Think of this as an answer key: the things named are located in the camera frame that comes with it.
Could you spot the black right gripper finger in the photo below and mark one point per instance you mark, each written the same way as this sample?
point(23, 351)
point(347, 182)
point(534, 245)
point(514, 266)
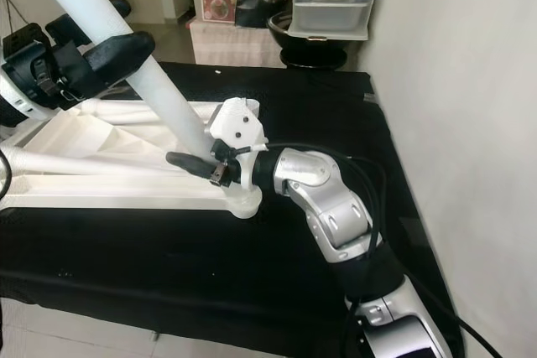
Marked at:
point(189, 163)

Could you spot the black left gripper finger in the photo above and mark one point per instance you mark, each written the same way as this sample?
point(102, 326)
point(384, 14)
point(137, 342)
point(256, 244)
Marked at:
point(67, 31)
point(122, 56)

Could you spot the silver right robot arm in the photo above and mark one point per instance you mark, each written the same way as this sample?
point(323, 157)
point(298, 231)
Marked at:
point(327, 199)

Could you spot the white lace covered stand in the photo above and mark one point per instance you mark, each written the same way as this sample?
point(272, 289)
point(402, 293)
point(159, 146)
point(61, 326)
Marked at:
point(235, 46)

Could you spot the grey tape strip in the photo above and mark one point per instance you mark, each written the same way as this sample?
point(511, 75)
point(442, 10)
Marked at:
point(369, 97)

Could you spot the clear plastic storage container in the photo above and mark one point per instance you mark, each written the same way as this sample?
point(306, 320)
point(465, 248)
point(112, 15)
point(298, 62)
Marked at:
point(334, 12)

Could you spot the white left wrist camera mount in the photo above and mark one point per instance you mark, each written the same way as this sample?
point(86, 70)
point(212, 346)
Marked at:
point(33, 109)

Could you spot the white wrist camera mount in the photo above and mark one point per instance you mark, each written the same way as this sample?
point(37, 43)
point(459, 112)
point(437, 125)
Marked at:
point(33, 109)
point(235, 127)

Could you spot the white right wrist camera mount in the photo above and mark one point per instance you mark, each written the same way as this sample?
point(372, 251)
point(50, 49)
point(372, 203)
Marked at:
point(235, 127)

